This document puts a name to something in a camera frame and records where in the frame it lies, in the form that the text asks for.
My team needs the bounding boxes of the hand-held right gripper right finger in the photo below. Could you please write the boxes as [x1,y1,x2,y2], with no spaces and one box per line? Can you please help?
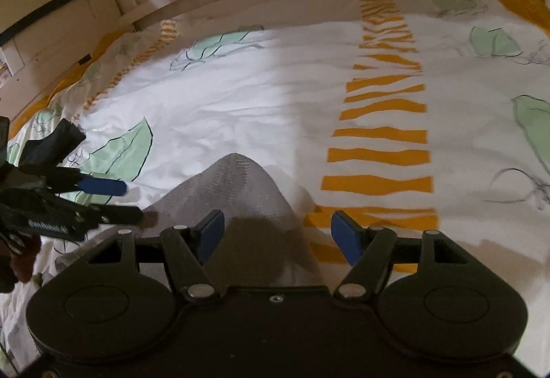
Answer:
[331,210,469,303]

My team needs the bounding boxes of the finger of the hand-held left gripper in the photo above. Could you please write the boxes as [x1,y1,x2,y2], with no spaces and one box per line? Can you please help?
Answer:
[56,169,128,197]
[77,205,144,229]

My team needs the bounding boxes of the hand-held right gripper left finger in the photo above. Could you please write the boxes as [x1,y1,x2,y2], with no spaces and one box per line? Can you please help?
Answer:
[88,209,225,303]

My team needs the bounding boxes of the grey knitted hoodie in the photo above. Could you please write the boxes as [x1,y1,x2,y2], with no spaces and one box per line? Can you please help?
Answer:
[56,153,327,288]

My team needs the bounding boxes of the person's left hand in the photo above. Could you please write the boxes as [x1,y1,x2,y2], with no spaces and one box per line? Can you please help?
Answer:
[0,228,41,293]

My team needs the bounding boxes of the leaf print duvet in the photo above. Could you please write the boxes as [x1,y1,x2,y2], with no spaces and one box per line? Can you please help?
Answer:
[0,0,550,366]

